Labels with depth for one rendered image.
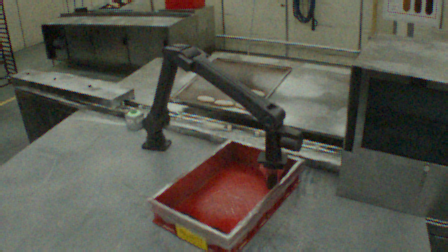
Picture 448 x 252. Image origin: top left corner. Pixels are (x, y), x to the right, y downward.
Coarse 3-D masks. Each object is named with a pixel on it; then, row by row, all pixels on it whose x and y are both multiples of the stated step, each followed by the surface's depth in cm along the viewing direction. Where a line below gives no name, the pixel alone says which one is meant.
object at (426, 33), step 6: (420, 30) 290; (426, 30) 294; (432, 30) 297; (438, 30) 301; (444, 30) 306; (414, 36) 254; (420, 36) 256; (426, 36) 258; (432, 36) 261; (438, 36) 264; (444, 36) 267
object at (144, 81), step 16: (160, 64) 274; (128, 80) 245; (144, 80) 242; (176, 80) 238; (144, 96) 216; (80, 112) 200; (96, 112) 199; (192, 112) 191; (208, 112) 190; (224, 128) 173; (256, 128) 171; (336, 144) 153
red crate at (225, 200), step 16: (224, 176) 137; (240, 176) 136; (256, 176) 135; (208, 192) 128; (224, 192) 128; (240, 192) 127; (256, 192) 126; (288, 192) 123; (176, 208) 121; (192, 208) 120; (208, 208) 120; (224, 208) 120; (240, 208) 119; (272, 208) 115; (160, 224) 112; (208, 224) 113; (224, 224) 112; (256, 224) 108
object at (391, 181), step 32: (352, 64) 100; (384, 64) 100; (416, 64) 100; (352, 96) 108; (352, 128) 120; (352, 160) 113; (384, 160) 106; (416, 160) 100; (352, 192) 118; (384, 192) 111; (416, 192) 104
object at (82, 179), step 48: (48, 144) 167; (96, 144) 165; (192, 144) 161; (0, 192) 131; (48, 192) 131; (96, 192) 131; (144, 192) 130; (336, 192) 124; (0, 240) 106; (48, 240) 107; (96, 240) 108; (144, 240) 108; (288, 240) 105; (336, 240) 102; (384, 240) 100
